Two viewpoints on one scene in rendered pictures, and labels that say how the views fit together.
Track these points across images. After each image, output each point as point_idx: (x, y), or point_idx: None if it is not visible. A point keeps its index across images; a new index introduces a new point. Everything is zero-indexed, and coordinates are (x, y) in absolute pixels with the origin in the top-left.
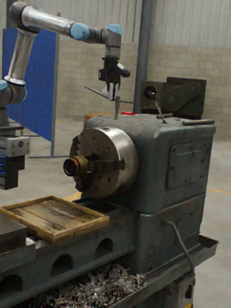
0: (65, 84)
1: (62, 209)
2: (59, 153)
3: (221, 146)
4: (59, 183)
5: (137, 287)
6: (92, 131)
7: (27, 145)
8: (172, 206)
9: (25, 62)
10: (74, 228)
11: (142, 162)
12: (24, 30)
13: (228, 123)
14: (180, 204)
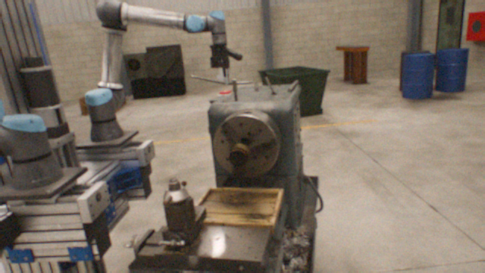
0: None
1: (233, 197)
2: (76, 142)
3: (211, 97)
4: None
5: (305, 238)
6: (238, 118)
7: (153, 149)
8: (298, 161)
9: (120, 64)
10: (276, 211)
11: (281, 133)
12: (114, 30)
13: (206, 76)
14: (299, 157)
